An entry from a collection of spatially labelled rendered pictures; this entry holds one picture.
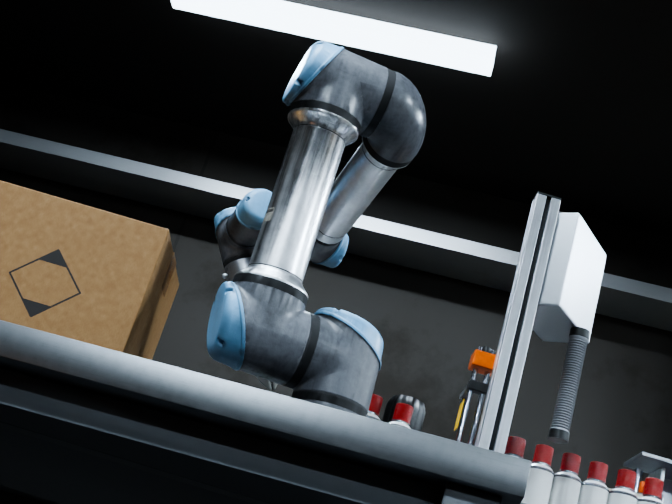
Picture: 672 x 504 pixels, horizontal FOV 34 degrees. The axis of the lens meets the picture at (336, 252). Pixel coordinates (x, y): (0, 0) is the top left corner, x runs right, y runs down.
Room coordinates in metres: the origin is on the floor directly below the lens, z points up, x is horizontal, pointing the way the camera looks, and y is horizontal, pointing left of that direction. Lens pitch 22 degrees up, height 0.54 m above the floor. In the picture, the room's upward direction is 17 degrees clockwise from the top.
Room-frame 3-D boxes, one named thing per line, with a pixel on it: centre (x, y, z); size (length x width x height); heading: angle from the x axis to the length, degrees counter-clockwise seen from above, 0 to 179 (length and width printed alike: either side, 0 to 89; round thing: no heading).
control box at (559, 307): (1.87, -0.41, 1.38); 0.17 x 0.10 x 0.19; 143
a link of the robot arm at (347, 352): (1.59, -0.05, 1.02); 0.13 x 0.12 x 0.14; 105
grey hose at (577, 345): (1.85, -0.47, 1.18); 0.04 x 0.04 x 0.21
